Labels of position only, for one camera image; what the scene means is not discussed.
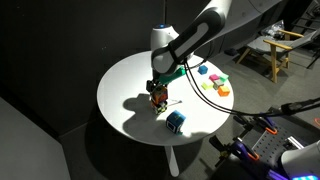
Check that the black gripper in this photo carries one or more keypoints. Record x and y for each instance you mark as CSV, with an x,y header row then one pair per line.
x,y
152,84

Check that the orange multicolour number cube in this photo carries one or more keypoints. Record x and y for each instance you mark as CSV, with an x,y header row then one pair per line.
x,y
160,94

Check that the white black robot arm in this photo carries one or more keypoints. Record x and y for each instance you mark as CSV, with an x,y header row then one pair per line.
x,y
200,26

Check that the black white patterned cube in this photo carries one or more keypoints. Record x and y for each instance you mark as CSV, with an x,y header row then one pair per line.
x,y
159,108

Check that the blue triangle patterned cube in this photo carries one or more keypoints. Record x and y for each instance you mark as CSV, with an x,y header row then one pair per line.
x,y
175,121

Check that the small lime cube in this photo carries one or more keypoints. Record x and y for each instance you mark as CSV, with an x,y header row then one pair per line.
x,y
207,86

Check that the small blue cube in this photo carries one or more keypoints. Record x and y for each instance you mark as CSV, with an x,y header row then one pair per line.
x,y
202,69

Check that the small magenta cube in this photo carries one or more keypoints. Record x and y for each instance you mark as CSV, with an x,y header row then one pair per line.
x,y
214,77

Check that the small gray cube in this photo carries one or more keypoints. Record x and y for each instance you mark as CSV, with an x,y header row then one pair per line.
x,y
218,83

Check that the small orange cube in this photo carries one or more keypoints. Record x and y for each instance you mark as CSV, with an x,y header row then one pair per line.
x,y
224,91

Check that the small green cube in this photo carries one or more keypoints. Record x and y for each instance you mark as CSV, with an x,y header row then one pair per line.
x,y
224,77

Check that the white table base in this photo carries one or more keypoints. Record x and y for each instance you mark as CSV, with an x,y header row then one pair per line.
x,y
171,160

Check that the wooden gray chair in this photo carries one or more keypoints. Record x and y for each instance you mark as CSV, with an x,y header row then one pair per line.
x,y
275,56

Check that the perforated black mounting plate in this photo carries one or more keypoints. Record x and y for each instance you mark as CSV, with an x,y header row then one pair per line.
x,y
273,146

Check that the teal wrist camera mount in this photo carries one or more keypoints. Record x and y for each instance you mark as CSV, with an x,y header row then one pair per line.
x,y
173,76

